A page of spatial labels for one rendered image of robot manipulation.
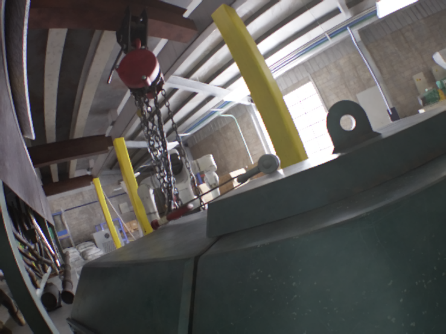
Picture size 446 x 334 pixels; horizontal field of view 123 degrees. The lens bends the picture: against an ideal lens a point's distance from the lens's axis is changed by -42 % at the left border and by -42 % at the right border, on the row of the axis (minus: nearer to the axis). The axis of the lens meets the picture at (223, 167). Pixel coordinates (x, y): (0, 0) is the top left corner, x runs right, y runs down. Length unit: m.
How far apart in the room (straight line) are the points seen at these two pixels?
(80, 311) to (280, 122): 0.80
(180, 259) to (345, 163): 0.18
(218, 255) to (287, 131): 0.68
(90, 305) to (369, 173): 0.35
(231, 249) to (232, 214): 0.06
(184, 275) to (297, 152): 0.69
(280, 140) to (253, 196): 0.62
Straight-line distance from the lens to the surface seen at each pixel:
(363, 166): 0.20
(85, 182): 4.05
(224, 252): 0.16
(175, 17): 1.23
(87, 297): 0.33
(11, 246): 0.43
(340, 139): 0.28
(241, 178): 0.36
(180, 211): 0.43
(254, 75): 0.89
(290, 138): 0.80
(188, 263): 0.18
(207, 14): 1.26
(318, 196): 0.19
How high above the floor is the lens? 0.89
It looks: 4 degrees up
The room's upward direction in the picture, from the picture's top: 21 degrees counter-clockwise
